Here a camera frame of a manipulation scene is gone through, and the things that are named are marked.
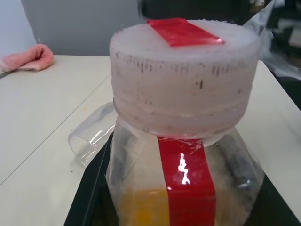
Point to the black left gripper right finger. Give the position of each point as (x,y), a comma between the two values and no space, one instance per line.
(279,212)

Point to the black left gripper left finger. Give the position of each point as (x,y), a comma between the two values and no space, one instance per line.
(91,188)

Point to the clear plastic bottle red tape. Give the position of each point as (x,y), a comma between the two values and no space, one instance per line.
(138,179)

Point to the white fuzzy bottle cap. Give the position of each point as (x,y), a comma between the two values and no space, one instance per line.
(178,94)

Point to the pink towel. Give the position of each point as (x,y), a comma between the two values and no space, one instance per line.
(30,58)

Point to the clear plastic bag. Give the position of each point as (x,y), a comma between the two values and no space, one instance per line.
(270,42)

